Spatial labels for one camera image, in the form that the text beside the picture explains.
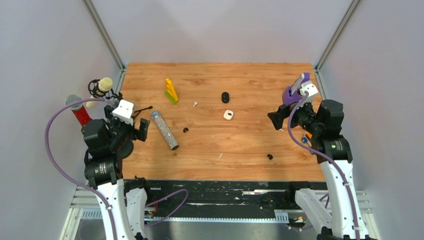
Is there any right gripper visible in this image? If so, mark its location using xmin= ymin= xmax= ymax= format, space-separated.
xmin=267 ymin=95 xmax=322 ymax=135

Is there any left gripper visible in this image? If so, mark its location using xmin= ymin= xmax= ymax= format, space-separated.
xmin=103 ymin=105 xmax=149 ymax=150

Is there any white earbud charging case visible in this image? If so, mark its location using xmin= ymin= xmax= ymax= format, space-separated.
xmin=223 ymin=110 xmax=234 ymax=121

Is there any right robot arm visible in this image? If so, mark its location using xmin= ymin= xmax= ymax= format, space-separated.
xmin=267 ymin=99 xmax=371 ymax=240

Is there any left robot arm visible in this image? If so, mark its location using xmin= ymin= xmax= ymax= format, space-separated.
xmin=81 ymin=105 xmax=153 ymax=240

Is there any black earbud charging case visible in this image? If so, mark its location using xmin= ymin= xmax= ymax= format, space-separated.
xmin=221 ymin=92 xmax=230 ymax=104

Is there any black round stand base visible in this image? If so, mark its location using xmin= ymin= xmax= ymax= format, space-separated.
xmin=119 ymin=139 xmax=134 ymax=159

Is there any silver glitter microphone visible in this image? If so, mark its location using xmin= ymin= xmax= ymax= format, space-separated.
xmin=150 ymin=110 xmax=179 ymax=151

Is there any purple stand with phone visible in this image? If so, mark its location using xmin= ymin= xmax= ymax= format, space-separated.
xmin=282 ymin=72 xmax=310 ymax=106

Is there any colourful toy car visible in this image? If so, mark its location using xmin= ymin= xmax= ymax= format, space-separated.
xmin=301 ymin=131 xmax=312 ymax=148

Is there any yellow green toy block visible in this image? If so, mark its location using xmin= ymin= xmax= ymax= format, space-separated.
xmin=164 ymin=78 xmax=179 ymax=105

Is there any beige microphone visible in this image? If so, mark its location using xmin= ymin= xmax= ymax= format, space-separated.
xmin=87 ymin=77 xmax=113 ymax=99

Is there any red microphone grey head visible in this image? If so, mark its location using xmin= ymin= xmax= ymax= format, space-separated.
xmin=65 ymin=94 xmax=92 ymax=127

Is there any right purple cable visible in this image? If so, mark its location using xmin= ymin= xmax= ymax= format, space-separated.
xmin=287 ymin=92 xmax=362 ymax=240

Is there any purple cable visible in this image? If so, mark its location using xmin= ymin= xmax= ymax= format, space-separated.
xmin=44 ymin=97 xmax=118 ymax=240
xmin=287 ymin=92 xmax=362 ymax=240

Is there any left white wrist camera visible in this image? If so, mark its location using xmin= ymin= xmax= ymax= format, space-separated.
xmin=112 ymin=99 xmax=135 ymax=126

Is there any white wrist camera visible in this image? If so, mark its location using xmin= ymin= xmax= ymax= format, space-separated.
xmin=112 ymin=99 xmax=135 ymax=126
xmin=297 ymin=78 xmax=319 ymax=104

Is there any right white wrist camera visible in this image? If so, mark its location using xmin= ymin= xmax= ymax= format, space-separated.
xmin=297 ymin=78 xmax=319 ymax=104

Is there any black mounting rail base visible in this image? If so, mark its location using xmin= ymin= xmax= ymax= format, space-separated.
xmin=105 ymin=178 xmax=332 ymax=221

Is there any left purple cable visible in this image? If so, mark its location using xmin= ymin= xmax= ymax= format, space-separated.
xmin=44 ymin=97 xmax=118 ymax=240

